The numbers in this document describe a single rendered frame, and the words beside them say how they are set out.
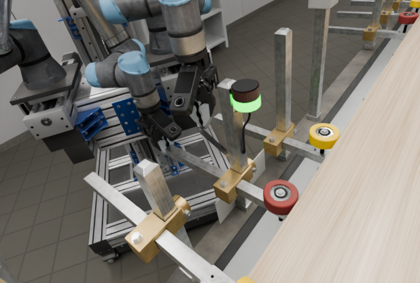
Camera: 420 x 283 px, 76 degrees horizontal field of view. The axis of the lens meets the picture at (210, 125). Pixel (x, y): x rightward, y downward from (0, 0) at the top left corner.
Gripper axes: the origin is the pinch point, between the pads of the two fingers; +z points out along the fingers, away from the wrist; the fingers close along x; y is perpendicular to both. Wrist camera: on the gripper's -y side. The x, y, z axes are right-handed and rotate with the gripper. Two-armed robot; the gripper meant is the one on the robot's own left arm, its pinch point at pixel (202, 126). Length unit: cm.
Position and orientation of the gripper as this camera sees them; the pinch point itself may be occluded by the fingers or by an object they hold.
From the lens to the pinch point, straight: 70.4
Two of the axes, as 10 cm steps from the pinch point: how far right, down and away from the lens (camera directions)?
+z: 1.7, 7.8, 6.1
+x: -9.3, -0.9, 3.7
